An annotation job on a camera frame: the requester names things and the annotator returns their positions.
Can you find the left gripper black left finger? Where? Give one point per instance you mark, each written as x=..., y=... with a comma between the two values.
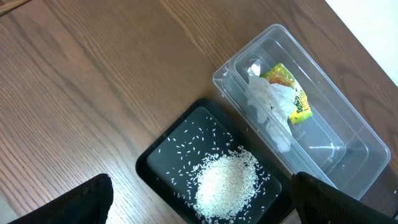
x=85, y=204

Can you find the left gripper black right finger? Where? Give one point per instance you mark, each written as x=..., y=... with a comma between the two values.
x=318, y=202

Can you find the green snack wrapper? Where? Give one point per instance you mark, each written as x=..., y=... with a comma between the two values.
x=279, y=74

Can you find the white tissue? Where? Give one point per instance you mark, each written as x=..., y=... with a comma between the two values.
x=275, y=98

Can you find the black food waste tray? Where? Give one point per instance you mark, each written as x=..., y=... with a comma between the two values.
x=169, y=166

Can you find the clear plastic bin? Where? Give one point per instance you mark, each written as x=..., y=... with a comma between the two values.
x=335, y=144

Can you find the pile of white rice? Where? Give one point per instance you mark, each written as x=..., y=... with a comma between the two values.
x=226, y=184

